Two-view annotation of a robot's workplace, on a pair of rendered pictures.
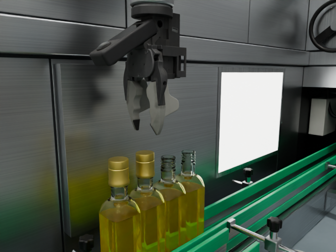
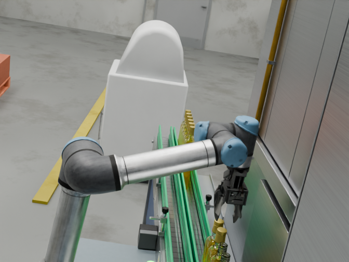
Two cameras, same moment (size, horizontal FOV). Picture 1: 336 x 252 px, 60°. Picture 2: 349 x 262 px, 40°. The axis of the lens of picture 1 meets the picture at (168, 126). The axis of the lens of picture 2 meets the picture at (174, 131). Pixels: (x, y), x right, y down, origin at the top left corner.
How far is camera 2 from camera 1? 1.85 m
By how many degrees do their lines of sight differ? 120
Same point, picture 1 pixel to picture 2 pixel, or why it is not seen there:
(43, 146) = not seen: hidden behind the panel
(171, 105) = (218, 211)
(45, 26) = (265, 160)
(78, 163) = (250, 230)
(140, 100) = (238, 209)
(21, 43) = (260, 164)
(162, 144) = not seen: outside the picture
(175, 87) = (278, 238)
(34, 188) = not seen: hidden behind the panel
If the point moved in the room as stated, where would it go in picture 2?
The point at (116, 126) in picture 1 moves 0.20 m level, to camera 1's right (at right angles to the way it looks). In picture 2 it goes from (259, 228) to (225, 249)
